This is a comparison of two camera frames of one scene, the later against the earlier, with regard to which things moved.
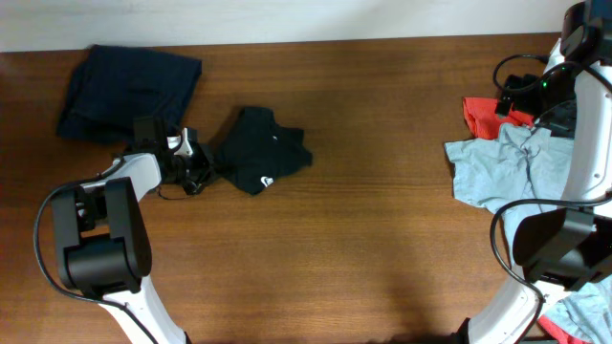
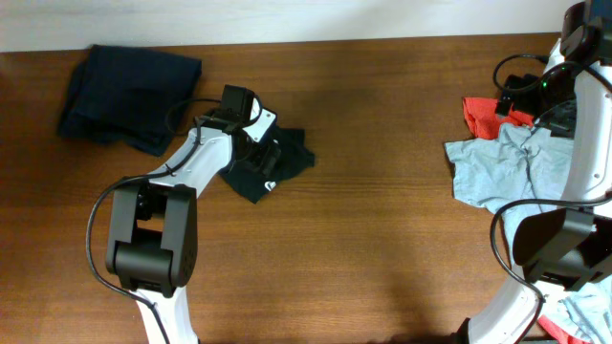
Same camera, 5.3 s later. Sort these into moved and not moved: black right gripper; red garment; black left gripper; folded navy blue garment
Moved: black left gripper
Not moved: folded navy blue garment; red garment; black right gripper
